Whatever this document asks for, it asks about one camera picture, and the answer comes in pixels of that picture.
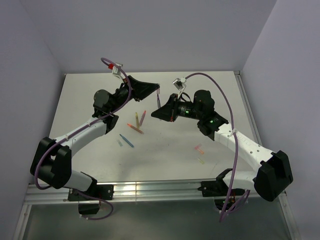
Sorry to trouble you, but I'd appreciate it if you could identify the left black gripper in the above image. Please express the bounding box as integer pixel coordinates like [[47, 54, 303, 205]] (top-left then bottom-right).
[[109, 75, 160, 114]]

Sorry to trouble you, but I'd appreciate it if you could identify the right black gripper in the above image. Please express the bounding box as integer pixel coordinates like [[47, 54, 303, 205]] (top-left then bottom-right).
[[151, 93, 203, 122]]

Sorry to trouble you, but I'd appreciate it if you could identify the purple pen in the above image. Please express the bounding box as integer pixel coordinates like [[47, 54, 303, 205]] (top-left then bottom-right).
[[156, 93, 161, 109]]

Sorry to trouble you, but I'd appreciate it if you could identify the pink pen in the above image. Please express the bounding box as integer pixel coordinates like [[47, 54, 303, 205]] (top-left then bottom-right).
[[139, 110, 147, 127]]

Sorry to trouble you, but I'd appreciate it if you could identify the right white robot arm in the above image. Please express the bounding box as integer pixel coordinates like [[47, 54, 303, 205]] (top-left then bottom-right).
[[151, 90, 293, 202]]

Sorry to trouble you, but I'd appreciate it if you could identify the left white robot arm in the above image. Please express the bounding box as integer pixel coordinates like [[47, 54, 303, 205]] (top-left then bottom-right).
[[30, 75, 160, 200]]

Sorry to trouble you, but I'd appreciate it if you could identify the yellow pen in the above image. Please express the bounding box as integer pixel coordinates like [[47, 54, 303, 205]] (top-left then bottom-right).
[[135, 112, 140, 129]]

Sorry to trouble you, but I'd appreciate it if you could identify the orange pen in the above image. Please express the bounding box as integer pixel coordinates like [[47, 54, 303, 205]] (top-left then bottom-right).
[[127, 123, 144, 135]]

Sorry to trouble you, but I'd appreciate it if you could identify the blue pen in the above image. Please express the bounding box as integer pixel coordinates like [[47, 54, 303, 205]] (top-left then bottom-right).
[[119, 134, 135, 148]]

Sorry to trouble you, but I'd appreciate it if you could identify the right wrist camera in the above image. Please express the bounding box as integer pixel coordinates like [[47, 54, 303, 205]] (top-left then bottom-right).
[[172, 77, 187, 99]]

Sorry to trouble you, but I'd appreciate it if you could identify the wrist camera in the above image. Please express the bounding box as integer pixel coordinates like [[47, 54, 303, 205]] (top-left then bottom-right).
[[108, 63, 123, 79], [172, 77, 187, 99]]

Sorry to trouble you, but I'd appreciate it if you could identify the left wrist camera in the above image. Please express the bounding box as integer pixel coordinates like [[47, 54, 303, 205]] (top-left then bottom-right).
[[108, 63, 123, 79]]

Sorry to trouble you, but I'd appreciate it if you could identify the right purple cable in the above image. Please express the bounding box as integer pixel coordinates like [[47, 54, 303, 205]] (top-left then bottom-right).
[[184, 72, 251, 223]]

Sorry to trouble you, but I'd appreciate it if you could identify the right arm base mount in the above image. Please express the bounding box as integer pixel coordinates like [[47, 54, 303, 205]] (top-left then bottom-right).
[[197, 168, 245, 211]]

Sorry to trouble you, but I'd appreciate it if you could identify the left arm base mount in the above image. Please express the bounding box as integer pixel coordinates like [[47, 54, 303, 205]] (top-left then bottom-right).
[[67, 184, 114, 221]]

